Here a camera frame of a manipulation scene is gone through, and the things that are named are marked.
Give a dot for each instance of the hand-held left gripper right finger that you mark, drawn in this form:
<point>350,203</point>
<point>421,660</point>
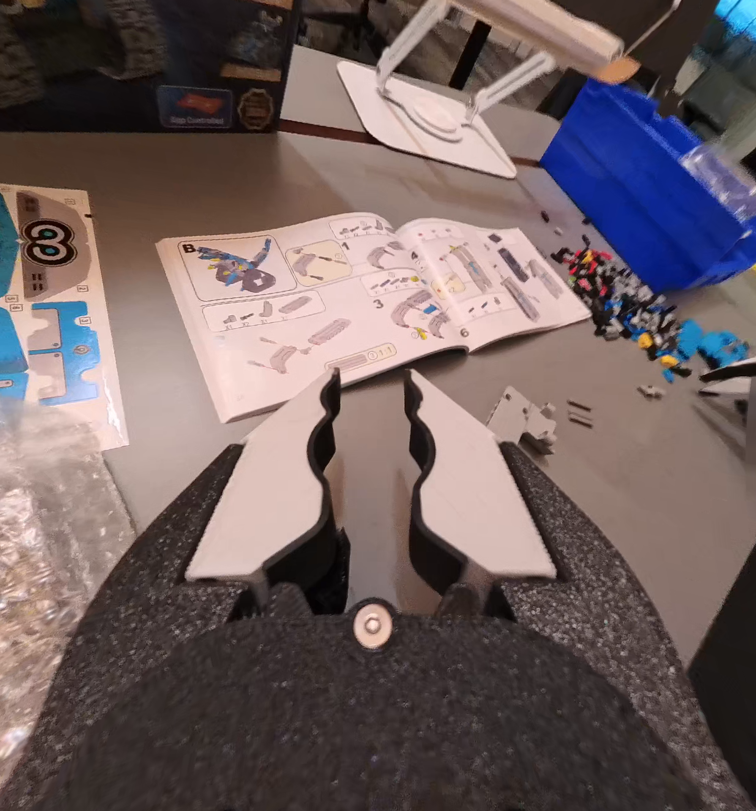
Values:
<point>479,500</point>

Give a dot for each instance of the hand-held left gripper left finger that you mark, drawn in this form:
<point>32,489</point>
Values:
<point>270,488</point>

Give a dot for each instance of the blue grey sticker sheet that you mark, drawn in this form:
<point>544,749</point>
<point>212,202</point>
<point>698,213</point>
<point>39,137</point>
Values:
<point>42,304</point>

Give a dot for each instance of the instruction booklet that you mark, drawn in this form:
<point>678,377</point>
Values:
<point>352,298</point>

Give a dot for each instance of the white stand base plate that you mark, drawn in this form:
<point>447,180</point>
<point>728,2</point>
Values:
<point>428,120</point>

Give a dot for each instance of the small clear plastic bag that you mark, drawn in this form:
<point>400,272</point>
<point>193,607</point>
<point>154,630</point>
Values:
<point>726,177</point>

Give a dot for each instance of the dark toy kit box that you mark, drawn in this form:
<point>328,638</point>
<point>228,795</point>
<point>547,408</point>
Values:
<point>130,63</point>

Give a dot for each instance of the pile of small building pins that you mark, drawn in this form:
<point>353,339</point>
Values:
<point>612,298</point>

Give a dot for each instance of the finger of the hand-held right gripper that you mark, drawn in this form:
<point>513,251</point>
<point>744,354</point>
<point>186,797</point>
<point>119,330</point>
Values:
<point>752,374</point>

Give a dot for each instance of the blue plastic bin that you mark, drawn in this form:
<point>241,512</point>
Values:
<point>631,190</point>

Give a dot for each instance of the dark cloth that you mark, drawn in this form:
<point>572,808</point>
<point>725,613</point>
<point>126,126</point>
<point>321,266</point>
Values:
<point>745,665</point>

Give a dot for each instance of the grey flat panel piece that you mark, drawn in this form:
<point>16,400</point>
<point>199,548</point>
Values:
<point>508,412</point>

